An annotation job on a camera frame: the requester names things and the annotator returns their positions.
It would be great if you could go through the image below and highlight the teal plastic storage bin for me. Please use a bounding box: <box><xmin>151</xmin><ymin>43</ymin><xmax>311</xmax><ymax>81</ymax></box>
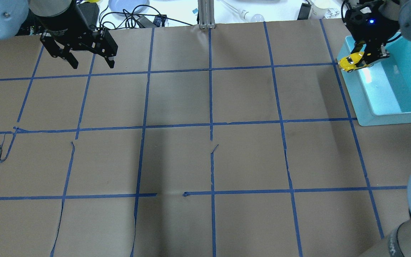
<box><xmin>338</xmin><ymin>36</ymin><xmax>411</xmax><ymax>126</ymax></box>

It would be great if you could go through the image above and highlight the yellow beetle toy car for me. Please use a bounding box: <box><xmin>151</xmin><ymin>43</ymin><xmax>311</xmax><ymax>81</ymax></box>
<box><xmin>337</xmin><ymin>51</ymin><xmax>373</xmax><ymax>73</ymax></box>

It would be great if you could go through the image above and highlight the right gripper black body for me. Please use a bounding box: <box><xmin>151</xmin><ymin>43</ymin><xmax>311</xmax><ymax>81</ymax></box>
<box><xmin>344</xmin><ymin>2</ymin><xmax>400</xmax><ymax>45</ymax></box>

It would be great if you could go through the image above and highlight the blue plastic plate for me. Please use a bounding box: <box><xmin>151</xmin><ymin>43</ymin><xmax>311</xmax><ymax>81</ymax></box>
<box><xmin>108</xmin><ymin>0</ymin><xmax>150</xmax><ymax>16</ymax></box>

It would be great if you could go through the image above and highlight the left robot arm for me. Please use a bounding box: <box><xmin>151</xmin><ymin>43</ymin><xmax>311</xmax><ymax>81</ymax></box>
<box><xmin>0</xmin><ymin>0</ymin><xmax>118</xmax><ymax>69</ymax></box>

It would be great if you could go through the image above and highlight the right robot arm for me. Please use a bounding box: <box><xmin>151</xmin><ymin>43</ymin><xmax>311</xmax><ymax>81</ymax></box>
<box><xmin>338</xmin><ymin>0</ymin><xmax>411</xmax><ymax>257</ymax></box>

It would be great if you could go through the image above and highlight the paper cup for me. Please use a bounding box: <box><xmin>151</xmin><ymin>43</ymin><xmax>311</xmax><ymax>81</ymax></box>
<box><xmin>310</xmin><ymin>0</ymin><xmax>331</xmax><ymax>19</ymax></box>

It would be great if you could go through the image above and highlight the aluminium frame post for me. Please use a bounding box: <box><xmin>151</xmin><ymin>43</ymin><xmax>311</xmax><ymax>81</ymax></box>
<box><xmin>197</xmin><ymin>0</ymin><xmax>216</xmax><ymax>30</ymax></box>

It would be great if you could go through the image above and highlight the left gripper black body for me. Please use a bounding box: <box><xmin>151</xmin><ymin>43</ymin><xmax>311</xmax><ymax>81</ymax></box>
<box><xmin>31</xmin><ymin>0</ymin><xmax>101</xmax><ymax>54</ymax></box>

